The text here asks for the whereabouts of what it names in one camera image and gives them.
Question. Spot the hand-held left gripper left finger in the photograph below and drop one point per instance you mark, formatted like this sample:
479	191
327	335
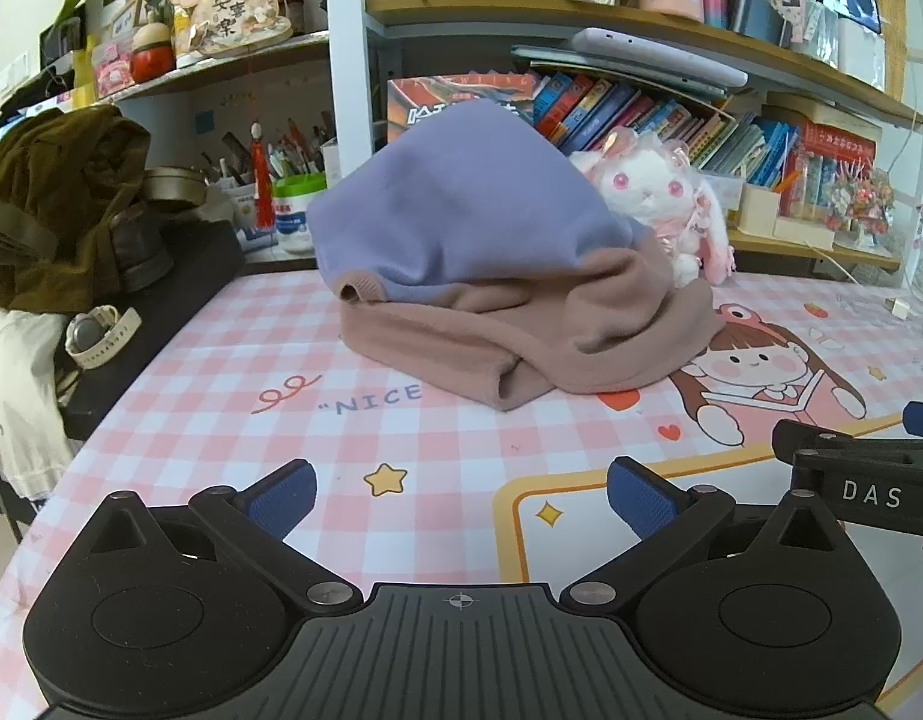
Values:
285	499

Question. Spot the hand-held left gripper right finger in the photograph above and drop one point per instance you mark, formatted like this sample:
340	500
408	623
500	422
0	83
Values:
641	499

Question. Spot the purple and pink sweater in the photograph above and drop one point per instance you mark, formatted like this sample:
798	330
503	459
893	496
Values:
461	202

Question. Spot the pink checkered table mat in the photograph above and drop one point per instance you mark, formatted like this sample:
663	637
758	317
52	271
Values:
206	390

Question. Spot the white paper box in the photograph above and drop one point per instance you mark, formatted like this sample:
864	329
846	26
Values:
758	210
803	232

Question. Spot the white wristwatch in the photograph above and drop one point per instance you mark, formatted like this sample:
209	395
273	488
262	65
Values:
94	334

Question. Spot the white wipes tub green lid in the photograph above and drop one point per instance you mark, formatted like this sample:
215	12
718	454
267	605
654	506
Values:
296	217

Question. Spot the white cloth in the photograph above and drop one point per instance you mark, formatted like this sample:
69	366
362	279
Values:
19	405

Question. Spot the red box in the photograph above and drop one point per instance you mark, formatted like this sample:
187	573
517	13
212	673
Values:
829	146

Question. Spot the white pink plush bunny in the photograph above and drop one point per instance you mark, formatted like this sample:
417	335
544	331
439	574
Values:
649	187

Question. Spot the red tassel charm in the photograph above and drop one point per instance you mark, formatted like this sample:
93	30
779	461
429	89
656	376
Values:
264	187

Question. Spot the round metal tin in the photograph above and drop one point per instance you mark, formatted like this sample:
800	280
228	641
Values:
173	184

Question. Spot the cup of pens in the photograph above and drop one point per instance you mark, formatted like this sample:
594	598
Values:
289	157

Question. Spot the white storage box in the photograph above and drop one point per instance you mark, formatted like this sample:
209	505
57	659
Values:
859	45

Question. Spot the row of colourful books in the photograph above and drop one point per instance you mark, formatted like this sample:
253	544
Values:
626	109

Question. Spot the olive green jacket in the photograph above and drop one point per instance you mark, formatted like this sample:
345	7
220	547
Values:
49	195

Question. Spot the white flat device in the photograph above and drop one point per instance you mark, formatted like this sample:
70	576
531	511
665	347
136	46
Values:
656	52

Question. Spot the large orange cover book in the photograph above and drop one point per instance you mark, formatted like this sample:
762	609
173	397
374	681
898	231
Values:
431	101

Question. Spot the grey green folder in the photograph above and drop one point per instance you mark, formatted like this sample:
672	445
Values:
581	66

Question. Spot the white shelf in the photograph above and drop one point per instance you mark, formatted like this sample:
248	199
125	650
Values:
229	64

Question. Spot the red daruma doll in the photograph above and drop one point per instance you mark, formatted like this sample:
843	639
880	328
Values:
152	60

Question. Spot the pink printed box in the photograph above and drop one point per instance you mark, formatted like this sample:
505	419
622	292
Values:
115	71

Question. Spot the wooden bookshelf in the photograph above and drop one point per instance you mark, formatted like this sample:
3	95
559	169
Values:
581	19

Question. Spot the paper flower decoration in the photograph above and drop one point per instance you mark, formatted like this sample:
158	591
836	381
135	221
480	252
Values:
229	15

